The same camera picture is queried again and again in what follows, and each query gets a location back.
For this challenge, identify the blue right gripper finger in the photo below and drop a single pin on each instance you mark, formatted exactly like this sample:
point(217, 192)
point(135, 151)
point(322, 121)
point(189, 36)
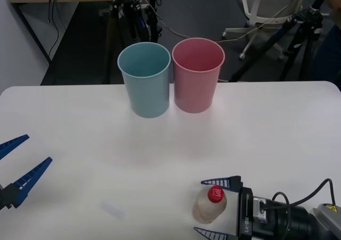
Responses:
point(226, 182)
point(215, 236)

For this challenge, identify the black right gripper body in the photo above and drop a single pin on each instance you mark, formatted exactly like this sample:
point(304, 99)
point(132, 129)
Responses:
point(244, 210)

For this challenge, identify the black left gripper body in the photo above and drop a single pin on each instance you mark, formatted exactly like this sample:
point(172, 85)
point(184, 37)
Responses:
point(4, 197)

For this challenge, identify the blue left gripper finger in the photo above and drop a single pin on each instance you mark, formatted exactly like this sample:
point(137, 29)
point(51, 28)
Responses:
point(10, 145)
point(29, 180)

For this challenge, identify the small bottle with red cap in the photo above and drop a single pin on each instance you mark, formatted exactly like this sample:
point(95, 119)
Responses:
point(209, 209)

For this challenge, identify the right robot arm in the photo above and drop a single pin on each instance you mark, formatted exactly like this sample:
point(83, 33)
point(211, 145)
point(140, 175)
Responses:
point(293, 221)

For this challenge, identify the black jointed arm device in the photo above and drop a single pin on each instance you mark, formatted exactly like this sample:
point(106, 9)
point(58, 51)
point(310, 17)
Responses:
point(153, 16)

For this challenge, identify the pale blue plastic bin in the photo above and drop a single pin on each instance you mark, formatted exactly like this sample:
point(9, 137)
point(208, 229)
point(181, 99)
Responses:
point(146, 90)

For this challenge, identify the black tripod with blue label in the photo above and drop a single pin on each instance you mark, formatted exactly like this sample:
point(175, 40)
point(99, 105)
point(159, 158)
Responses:
point(113, 24)

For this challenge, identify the person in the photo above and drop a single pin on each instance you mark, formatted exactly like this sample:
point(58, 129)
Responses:
point(329, 56)

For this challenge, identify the white office chair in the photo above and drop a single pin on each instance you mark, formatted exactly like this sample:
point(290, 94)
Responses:
point(255, 8)

